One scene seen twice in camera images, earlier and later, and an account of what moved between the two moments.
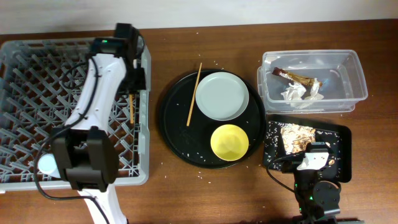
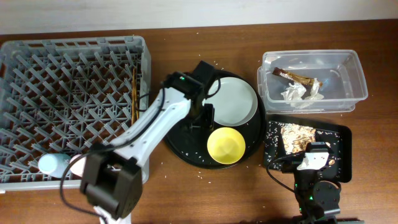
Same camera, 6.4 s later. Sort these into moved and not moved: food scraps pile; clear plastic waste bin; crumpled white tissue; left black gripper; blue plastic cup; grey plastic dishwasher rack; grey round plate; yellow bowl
Moved: left black gripper; yellow bowl; grey round plate
Not moved: grey plastic dishwasher rack; clear plastic waste bin; food scraps pile; crumpled white tissue; blue plastic cup
